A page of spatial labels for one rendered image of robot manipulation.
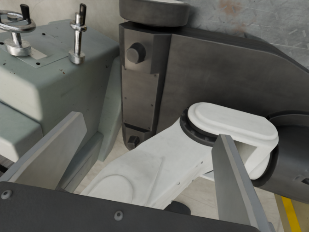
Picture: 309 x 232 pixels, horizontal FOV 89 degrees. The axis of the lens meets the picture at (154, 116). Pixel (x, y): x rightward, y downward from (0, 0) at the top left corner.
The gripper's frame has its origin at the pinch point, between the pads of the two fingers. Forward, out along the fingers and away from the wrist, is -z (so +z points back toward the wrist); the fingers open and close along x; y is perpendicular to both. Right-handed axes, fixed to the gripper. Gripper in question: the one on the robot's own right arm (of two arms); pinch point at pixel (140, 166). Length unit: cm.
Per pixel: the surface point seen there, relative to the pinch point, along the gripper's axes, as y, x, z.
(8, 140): 35, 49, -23
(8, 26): 4, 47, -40
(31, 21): 4, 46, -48
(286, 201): 109, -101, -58
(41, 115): 33, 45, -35
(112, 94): 52, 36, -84
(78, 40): 10, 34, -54
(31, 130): 36, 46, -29
